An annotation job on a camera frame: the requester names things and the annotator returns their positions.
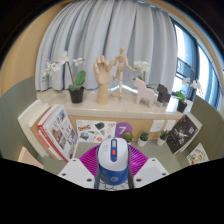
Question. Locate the white sticker picture sheet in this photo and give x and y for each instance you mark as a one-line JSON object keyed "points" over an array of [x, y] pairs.
{"points": [[95, 131]]}

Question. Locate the red-edged photo magazine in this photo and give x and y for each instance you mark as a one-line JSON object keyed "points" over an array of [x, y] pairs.
{"points": [[60, 133]]}

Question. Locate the black cover book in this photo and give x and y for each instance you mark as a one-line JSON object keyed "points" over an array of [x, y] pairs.
{"points": [[180, 134]]}

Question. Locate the white orchid behind pink horse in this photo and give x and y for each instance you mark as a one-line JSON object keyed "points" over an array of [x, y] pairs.
{"points": [[141, 66]]}

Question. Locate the wooden hand model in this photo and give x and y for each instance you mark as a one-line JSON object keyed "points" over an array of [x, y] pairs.
{"points": [[102, 76]]}

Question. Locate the white wall socket plate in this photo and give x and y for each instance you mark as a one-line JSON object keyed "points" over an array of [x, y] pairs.
{"points": [[156, 126], [170, 125]]}

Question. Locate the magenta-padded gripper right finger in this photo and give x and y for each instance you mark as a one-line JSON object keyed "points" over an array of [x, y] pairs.
{"points": [[151, 170]]}

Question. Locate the black wooden horse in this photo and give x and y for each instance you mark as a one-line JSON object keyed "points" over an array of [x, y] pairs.
{"points": [[163, 95]]}

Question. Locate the wooden artist mannequin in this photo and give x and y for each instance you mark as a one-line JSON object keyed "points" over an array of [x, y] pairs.
{"points": [[120, 66]]}

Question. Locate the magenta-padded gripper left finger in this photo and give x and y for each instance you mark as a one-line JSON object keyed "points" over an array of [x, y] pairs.
{"points": [[75, 171]]}

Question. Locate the grey curtain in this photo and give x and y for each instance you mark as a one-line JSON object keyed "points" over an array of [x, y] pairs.
{"points": [[100, 30]]}

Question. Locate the blue and white computer mouse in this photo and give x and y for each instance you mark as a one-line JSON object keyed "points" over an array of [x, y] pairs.
{"points": [[113, 163]]}

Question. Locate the purple round number sign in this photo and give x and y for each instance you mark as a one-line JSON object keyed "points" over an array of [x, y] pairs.
{"points": [[122, 128]]}

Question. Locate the colourful sticker card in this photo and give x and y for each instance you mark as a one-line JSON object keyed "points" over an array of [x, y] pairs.
{"points": [[197, 155]]}

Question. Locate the pink wooden horse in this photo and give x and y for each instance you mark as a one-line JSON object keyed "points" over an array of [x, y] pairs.
{"points": [[144, 93]]}

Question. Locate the tan book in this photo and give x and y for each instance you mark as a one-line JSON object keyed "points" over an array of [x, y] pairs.
{"points": [[36, 131]]}

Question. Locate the small succulent in white pot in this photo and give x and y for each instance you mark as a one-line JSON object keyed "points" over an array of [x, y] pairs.
{"points": [[128, 136], [161, 140], [142, 141]]}

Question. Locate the white orchid in black pot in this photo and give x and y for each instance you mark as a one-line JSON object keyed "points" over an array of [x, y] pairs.
{"points": [[76, 95], [181, 106]]}

